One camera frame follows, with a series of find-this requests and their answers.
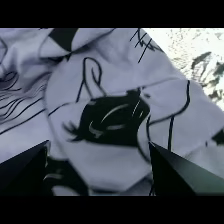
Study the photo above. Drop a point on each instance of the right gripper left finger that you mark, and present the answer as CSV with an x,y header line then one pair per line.
x,y
23,176

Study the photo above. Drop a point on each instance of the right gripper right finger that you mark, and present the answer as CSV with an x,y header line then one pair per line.
x,y
180,178

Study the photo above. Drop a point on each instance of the purple printed shirt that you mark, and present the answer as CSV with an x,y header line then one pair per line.
x,y
113,83

